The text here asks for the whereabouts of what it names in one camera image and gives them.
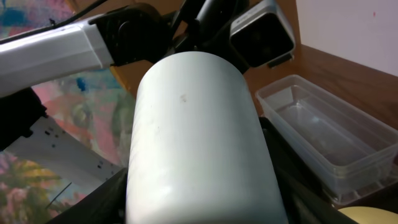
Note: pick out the clear plastic bin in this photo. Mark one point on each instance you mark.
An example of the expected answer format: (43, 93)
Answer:
(353, 154)

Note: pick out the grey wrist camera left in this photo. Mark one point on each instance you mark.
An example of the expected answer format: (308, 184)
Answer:
(262, 35)

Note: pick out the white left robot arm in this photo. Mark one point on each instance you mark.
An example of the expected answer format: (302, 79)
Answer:
(198, 154)

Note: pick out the yellow plate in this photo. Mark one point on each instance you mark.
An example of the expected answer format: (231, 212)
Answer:
(369, 215)

